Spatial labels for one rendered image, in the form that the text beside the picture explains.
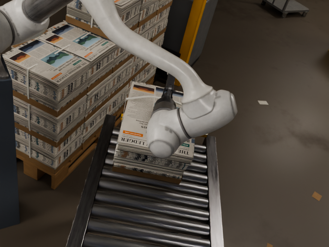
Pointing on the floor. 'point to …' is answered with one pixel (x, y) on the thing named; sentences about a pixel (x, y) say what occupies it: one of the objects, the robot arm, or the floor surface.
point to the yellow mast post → (191, 31)
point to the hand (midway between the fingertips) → (167, 83)
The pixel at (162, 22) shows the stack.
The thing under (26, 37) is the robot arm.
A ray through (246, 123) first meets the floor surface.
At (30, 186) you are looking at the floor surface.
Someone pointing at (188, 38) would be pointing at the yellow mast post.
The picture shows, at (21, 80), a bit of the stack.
